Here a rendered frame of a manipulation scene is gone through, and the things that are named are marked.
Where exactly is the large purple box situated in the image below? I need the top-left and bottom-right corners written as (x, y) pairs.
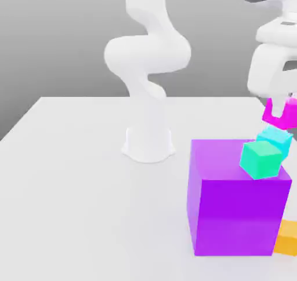
top-left (186, 138), bottom-right (293, 257)

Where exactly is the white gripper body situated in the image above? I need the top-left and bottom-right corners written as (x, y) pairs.
top-left (247, 43), bottom-right (297, 99)

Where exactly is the small green cube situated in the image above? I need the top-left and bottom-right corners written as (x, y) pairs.
top-left (238, 140), bottom-right (284, 180)

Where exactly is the small cyan cube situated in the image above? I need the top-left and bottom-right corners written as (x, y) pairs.
top-left (256, 125), bottom-right (294, 160)

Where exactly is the small orange cube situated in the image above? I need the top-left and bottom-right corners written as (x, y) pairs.
top-left (273, 218), bottom-right (297, 257)

